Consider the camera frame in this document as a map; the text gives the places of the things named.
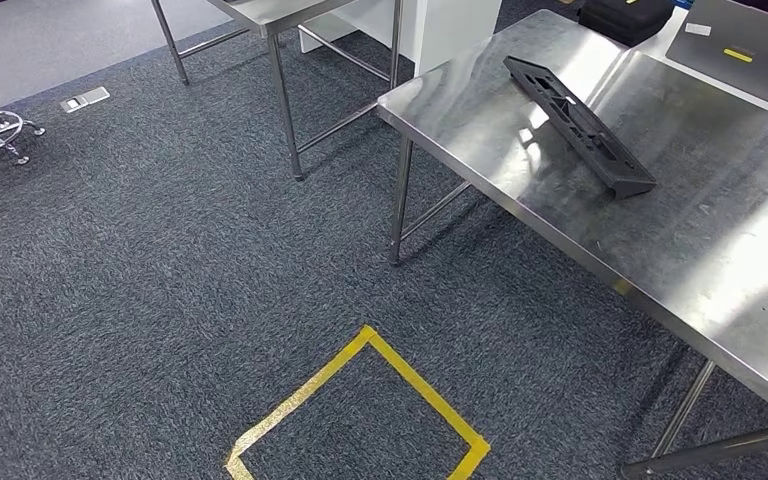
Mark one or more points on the black plastic plate part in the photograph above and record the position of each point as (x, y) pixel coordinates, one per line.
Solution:
(583, 129)

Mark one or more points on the stainless steel workbench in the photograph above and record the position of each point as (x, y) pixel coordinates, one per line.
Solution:
(284, 13)
(689, 218)

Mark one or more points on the yellow floor tape square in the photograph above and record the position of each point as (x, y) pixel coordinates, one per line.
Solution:
(417, 387)

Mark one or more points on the white cabinet block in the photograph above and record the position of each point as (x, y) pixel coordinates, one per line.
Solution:
(450, 26)

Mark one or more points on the plain floor outlet lid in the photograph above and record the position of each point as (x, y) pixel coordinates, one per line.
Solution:
(95, 95)

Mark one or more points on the black soft case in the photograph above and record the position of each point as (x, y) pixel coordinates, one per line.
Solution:
(622, 20)

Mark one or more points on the floor outlet box with socket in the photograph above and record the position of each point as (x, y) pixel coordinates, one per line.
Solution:
(71, 104)

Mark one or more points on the grey closed laptop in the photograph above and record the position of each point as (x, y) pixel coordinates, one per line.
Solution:
(735, 46)

